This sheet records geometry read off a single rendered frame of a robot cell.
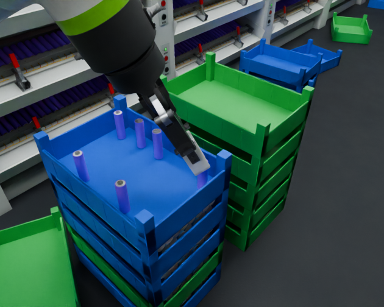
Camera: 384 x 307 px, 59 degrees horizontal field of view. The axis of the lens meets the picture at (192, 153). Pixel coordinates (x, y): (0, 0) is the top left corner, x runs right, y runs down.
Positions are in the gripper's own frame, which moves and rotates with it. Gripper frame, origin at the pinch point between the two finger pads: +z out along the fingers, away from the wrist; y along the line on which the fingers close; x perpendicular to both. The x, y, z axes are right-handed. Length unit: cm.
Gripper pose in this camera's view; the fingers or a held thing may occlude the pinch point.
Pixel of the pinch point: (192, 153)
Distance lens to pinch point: 55.4
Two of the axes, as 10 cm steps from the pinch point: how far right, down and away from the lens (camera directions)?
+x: -8.6, 5.0, 0.6
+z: 4.0, 6.1, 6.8
